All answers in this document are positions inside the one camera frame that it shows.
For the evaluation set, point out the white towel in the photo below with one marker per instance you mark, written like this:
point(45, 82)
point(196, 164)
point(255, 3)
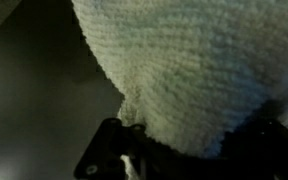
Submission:
point(191, 71)

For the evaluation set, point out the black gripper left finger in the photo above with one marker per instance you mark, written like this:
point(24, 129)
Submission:
point(102, 159)

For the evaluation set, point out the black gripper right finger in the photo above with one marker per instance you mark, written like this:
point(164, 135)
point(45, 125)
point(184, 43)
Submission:
point(255, 151)

